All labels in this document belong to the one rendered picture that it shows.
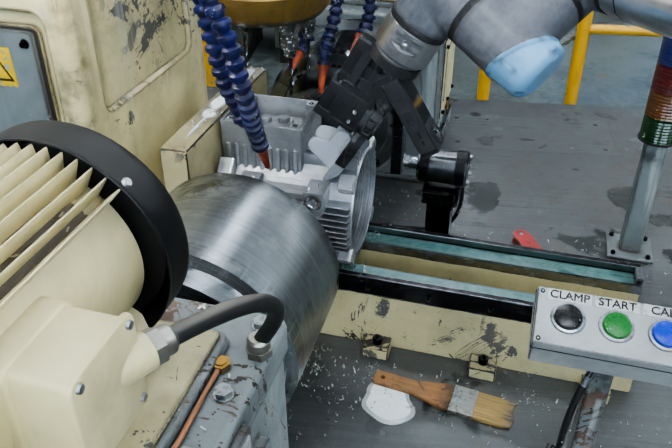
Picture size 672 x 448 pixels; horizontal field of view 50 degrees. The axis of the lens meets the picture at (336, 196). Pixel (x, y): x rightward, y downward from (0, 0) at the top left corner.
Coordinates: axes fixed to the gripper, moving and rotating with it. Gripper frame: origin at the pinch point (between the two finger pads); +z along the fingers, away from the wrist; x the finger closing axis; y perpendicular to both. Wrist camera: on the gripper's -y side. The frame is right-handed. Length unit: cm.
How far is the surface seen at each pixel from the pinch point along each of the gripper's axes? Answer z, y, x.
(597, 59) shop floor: 62, -109, -356
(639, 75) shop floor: 51, -129, -336
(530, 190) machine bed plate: 11, -39, -53
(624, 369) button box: -13.8, -36.2, 21.4
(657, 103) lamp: -24, -38, -34
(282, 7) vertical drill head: -17.1, 17.0, 1.3
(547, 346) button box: -11.4, -28.0, 22.3
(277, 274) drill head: -4.0, 0.4, 27.7
